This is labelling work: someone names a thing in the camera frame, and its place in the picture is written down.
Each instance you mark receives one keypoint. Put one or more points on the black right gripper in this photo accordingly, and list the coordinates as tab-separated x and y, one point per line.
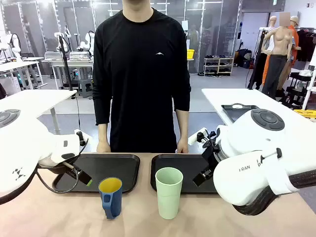
211	156

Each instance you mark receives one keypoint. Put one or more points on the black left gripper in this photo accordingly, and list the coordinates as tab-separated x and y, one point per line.
59	166

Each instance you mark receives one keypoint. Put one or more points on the pale green tall cup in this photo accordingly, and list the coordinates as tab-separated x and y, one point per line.
169	197

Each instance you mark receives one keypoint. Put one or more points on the person's right forearm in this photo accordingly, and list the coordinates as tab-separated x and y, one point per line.
103	133

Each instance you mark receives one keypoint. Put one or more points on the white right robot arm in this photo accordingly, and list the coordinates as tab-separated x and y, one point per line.
247	148

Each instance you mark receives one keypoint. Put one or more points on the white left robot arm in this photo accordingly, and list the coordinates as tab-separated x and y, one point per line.
19	148

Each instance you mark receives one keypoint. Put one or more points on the person's left forearm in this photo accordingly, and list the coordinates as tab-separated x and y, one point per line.
182	123

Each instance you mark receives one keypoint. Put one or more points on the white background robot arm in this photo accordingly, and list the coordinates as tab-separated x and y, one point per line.
14	47

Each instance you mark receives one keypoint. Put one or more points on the person's left hand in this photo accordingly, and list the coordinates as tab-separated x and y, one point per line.
183	146

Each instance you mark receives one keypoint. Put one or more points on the person's right hand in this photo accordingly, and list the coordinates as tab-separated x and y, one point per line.
103	147

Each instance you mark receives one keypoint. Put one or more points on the black plastic serving tray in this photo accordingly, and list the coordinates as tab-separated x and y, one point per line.
177	163
111	168

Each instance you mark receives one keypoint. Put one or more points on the blue mug yellow inside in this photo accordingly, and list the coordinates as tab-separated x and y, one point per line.
114	202

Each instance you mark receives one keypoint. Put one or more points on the grey stool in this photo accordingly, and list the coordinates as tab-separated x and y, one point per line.
86	89

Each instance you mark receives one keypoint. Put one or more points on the white side table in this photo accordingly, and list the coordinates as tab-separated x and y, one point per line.
247	96
29	98

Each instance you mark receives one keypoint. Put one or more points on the shoe rack with shoes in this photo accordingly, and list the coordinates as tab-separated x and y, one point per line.
218	65

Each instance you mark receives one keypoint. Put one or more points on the person in black shirt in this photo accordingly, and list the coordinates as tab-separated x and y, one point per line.
140	74

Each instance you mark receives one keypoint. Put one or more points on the yellow flat object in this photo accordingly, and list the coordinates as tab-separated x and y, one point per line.
306	114

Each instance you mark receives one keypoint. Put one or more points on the yellow plastic crate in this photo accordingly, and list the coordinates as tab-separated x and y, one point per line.
190	54

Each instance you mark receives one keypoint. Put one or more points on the white background workbench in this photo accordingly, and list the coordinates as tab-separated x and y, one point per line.
17	64

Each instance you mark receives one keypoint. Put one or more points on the beige mannequin with dark trousers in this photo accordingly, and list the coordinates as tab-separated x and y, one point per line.
279	49

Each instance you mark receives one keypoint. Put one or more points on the person in orange clothes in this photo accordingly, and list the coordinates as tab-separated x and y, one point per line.
295	37

